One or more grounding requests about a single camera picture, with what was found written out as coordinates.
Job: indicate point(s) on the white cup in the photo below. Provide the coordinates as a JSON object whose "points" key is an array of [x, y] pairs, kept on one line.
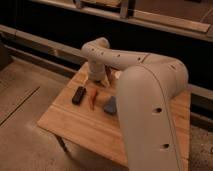
{"points": [[118, 74]]}

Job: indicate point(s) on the wooden table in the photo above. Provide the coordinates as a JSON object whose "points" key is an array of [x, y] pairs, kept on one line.
{"points": [[99, 132]]}

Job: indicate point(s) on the black rectangular block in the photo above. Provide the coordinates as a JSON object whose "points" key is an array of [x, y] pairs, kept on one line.
{"points": [[78, 96]]}

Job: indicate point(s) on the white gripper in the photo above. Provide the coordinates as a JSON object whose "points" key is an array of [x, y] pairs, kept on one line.
{"points": [[97, 72]]}

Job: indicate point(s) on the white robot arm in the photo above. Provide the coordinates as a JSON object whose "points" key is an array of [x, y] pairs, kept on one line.
{"points": [[147, 83]]}

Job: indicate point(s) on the dark ceramic bowl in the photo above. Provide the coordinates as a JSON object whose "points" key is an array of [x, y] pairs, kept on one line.
{"points": [[109, 73]]}

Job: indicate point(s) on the blue sponge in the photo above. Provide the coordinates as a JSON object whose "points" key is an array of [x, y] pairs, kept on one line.
{"points": [[110, 106]]}

